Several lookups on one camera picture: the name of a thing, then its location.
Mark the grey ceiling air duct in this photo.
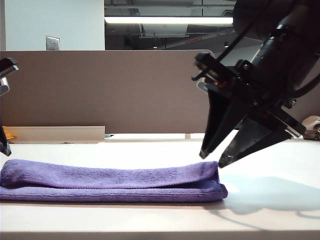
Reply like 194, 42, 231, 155
138, 23, 190, 39

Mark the yellow plush toy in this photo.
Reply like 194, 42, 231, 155
2, 126, 17, 140

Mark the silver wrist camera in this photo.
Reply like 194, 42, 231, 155
0, 76, 11, 98
196, 79, 210, 95

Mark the purple microfiber cloth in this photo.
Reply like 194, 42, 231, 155
0, 159, 229, 204

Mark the metal wall switch plate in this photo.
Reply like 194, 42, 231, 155
45, 36, 61, 52

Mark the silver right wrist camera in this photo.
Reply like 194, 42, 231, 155
196, 79, 210, 95

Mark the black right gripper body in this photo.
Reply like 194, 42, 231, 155
194, 51, 308, 139

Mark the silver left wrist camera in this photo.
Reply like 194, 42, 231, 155
0, 76, 11, 98

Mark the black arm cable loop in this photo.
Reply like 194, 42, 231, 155
294, 74, 320, 96

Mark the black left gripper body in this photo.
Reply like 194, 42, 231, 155
0, 57, 20, 78

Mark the crumpled brown cloth bag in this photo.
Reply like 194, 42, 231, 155
301, 115, 320, 140

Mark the beige desk cable tray lid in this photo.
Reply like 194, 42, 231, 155
9, 125, 106, 145

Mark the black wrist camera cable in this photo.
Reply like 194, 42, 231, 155
191, 0, 266, 82

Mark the brown desk divider panel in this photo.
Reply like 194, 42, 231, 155
0, 49, 216, 135
291, 82, 320, 131

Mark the long ceiling light strip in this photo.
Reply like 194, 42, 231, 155
104, 16, 235, 26

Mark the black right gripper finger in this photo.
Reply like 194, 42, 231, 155
198, 89, 253, 160
217, 116, 294, 168

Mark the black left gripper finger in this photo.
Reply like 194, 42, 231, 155
0, 124, 13, 158

